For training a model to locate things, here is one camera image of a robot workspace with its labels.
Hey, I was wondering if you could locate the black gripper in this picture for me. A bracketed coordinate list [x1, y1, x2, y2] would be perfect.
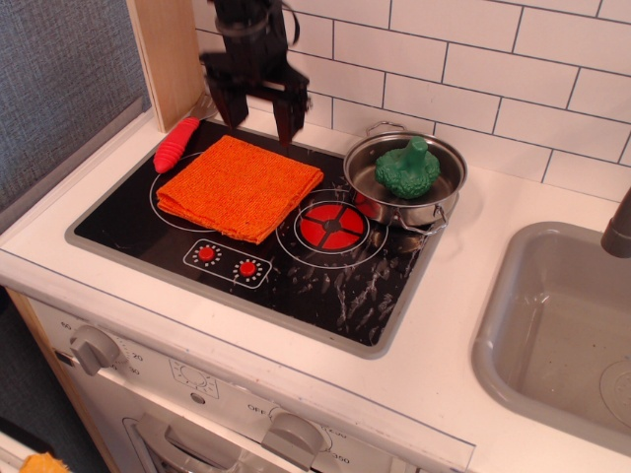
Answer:
[200, 19, 311, 146]

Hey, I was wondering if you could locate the orange cloth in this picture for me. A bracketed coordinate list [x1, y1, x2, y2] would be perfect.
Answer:
[157, 135, 323, 244]

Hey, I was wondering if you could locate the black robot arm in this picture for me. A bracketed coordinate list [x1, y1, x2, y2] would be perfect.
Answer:
[200, 1, 310, 146]

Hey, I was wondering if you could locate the black toy stove top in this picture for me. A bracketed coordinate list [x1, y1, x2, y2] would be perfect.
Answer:
[66, 130, 439, 358]

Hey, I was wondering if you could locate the silver metal pot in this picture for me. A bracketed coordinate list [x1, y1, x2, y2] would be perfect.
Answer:
[343, 125, 467, 236]

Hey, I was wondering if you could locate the green toy broccoli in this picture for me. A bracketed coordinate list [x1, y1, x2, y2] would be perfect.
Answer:
[375, 136, 441, 200]

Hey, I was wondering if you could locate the grey left oven knob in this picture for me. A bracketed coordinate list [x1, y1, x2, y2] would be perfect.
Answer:
[70, 325, 120, 376]

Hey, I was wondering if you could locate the grey oven knob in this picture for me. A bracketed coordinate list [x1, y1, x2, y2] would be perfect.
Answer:
[70, 325, 120, 376]
[261, 413, 324, 471]

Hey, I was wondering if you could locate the grey right oven knob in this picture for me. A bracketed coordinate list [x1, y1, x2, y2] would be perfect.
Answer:
[261, 413, 324, 471]

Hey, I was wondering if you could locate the grey plastic sink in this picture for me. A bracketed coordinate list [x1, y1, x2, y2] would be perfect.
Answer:
[472, 222, 630, 455]

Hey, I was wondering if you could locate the grey faucet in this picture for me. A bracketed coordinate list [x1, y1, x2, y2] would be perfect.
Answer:
[600, 189, 631, 258]

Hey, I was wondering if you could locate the yellow object at corner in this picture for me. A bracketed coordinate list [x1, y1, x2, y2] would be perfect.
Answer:
[19, 452, 70, 473]

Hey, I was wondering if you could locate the red handled metal spatula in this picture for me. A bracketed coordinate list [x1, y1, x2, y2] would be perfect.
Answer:
[153, 94, 217, 174]

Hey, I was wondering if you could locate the oven door handle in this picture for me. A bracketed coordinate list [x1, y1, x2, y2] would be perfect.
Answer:
[125, 414, 282, 472]

